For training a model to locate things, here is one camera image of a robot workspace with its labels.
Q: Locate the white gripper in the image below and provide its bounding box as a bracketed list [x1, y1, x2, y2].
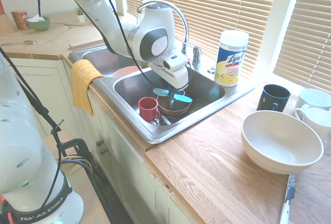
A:
[148, 60, 190, 95]

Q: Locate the teal plastic knife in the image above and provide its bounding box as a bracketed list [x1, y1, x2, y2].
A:
[152, 87, 193, 103]

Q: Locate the metal sink drain strainer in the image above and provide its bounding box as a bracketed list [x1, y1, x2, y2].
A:
[149, 114, 179, 127]

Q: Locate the stainless steel double sink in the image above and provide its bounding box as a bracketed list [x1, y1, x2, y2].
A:
[68, 45, 256, 144]

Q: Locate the wooden knife block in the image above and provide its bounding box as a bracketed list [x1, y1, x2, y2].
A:
[0, 13, 14, 37]

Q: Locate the grey-blue mug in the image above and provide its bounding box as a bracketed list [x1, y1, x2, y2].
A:
[169, 92, 186, 111]

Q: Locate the brown bowl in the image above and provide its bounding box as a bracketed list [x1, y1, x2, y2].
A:
[156, 94, 192, 116]

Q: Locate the red mug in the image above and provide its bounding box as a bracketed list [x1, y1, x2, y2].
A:
[138, 96, 162, 122]

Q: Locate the pink bowl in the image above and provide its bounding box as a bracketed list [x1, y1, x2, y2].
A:
[111, 66, 142, 78]

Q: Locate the chrome faucet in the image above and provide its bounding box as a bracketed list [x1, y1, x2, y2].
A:
[137, 0, 203, 67]

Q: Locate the Lysol wipes canister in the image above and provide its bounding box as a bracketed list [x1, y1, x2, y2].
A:
[214, 29, 250, 87]

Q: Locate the yellow dish towel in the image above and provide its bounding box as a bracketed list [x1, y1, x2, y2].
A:
[70, 58, 104, 117]

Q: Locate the black mug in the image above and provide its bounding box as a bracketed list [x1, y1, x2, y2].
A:
[256, 84, 291, 113]

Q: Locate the wide wooden window blind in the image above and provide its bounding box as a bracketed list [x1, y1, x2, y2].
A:
[123, 0, 280, 80]

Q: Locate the spiky plant in white pot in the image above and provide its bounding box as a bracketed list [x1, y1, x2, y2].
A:
[74, 5, 86, 23]

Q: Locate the large white bowl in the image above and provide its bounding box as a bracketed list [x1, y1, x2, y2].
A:
[240, 110, 325, 175]

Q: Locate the black clamp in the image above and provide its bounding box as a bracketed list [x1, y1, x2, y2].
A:
[50, 119, 92, 163]

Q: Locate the white mug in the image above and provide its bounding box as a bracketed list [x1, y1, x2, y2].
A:
[294, 107, 331, 141]
[294, 88, 331, 112]

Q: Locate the narrow wooden window blind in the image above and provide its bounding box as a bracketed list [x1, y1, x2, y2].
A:
[273, 0, 331, 94]

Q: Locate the green bowl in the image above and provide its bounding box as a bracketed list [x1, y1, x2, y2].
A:
[27, 16, 51, 32]

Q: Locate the white paper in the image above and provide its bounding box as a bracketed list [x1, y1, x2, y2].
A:
[26, 14, 46, 23]

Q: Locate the metal spoon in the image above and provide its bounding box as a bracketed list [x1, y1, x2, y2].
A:
[0, 39, 37, 47]

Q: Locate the orange cardboard box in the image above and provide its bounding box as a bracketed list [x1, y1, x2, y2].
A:
[10, 10, 31, 30]

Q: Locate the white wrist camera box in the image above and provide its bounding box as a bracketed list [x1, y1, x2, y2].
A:
[159, 53, 189, 71]

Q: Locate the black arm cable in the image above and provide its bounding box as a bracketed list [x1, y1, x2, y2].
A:
[93, 0, 192, 91]

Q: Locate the coloured wire bundle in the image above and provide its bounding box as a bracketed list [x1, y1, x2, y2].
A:
[56, 156, 116, 224]

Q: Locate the white handled knife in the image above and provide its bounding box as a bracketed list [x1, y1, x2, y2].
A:
[278, 173, 297, 224]

